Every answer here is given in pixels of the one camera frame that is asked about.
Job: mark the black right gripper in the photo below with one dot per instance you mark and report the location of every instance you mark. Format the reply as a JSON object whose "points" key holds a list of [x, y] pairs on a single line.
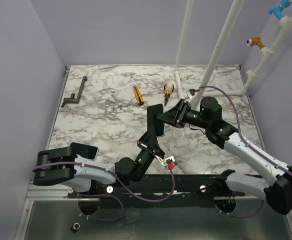
{"points": [[181, 114]]}

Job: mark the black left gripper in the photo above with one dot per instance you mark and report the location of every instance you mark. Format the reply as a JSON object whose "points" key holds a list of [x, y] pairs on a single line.
{"points": [[148, 143]]}

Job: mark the black smartphone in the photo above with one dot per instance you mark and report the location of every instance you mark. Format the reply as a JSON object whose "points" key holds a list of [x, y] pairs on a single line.
{"points": [[153, 112]]}

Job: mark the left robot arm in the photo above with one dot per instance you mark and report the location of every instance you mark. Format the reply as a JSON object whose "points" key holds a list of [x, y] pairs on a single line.
{"points": [[67, 167]]}

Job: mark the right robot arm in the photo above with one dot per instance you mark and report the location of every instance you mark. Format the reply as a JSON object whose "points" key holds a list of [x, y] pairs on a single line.
{"points": [[229, 138]]}

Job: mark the blue cased phone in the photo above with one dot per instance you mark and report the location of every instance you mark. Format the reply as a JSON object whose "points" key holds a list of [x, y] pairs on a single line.
{"points": [[86, 151]]}

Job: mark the yellow utility knife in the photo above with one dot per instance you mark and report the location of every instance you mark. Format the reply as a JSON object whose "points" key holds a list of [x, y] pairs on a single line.
{"points": [[138, 96]]}

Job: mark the yellow handled pliers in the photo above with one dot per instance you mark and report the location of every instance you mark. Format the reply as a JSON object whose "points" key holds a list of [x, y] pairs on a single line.
{"points": [[167, 93]]}

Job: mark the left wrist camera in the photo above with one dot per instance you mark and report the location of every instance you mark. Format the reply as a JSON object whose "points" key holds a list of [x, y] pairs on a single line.
{"points": [[169, 162]]}

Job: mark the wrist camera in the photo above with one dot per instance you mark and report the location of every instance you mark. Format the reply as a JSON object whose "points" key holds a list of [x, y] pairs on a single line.
{"points": [[169, 162], [191, 93]]}

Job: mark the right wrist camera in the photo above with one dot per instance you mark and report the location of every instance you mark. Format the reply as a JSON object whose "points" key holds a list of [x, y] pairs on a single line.
{"points": [[191, 93]]}

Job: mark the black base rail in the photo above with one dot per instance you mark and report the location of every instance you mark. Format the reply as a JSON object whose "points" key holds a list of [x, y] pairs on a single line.
{"points": [[154, 186]]}

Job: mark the dark metal crank handle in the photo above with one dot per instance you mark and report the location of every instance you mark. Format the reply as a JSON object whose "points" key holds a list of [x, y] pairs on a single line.
{"points": [[75, 98]]}

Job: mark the small black ring knob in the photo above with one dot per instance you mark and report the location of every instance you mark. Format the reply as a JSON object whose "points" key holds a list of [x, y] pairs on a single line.
{"points": [[75, 227]]}

